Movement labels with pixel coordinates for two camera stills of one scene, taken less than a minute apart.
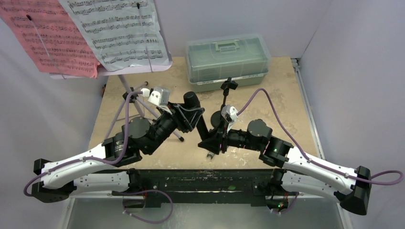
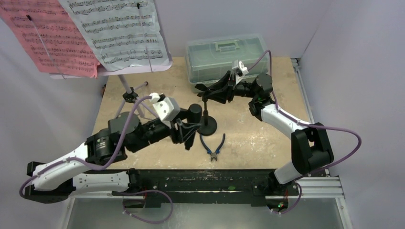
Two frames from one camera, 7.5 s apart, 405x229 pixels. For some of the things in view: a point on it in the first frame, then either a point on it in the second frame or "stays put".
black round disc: x=215 y=119 → x=209 y=129
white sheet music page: x=122 y=33 stays put
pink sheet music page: x=58 y=44 stays put
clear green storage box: x=211 y=60 stays put
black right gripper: x=223 y=137 → x=229 y=88
